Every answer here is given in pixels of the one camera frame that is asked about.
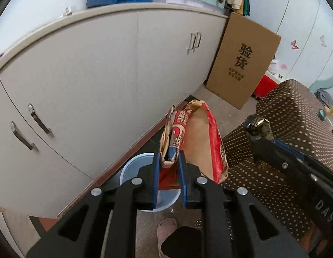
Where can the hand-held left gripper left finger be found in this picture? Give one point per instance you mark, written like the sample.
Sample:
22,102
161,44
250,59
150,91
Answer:
156,182

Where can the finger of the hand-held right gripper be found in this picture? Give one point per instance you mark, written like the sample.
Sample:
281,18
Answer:
290,149
276,156

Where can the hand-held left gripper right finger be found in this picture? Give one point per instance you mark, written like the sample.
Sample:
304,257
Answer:
182,182

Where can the light blue plastic bin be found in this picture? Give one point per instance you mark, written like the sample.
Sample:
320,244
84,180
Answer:
131,166

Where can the clear plastic wrapper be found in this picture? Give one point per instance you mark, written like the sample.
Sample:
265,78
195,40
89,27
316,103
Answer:
259,127

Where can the red and brown paper bag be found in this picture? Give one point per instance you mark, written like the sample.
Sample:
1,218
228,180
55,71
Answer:
198,139

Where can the teal sachet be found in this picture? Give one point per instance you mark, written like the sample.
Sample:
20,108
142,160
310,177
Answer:
322,114

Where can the pink slipper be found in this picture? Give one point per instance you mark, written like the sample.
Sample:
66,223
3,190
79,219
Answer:
166,231

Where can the grey duvet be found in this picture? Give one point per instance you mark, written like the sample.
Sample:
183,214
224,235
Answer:
325,98

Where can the red storage box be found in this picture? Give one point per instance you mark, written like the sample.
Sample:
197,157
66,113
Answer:
266,87

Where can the white plastic bag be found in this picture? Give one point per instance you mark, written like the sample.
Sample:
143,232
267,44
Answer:
275,67

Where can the tall cardboard box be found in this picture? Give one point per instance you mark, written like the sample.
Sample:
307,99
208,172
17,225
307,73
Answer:
244,59

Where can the red butterfly sticker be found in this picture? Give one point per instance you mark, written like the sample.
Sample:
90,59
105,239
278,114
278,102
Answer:
294,44

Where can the long grey low cabinet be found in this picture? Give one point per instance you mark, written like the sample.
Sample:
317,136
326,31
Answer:
102,86

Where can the pale butterfly sticker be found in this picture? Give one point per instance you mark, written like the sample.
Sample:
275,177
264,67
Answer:
322,39

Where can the white wardrobe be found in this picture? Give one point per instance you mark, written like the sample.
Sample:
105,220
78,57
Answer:
303,10

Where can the light blue bunk bed frame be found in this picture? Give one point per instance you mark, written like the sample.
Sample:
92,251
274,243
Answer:
326,82

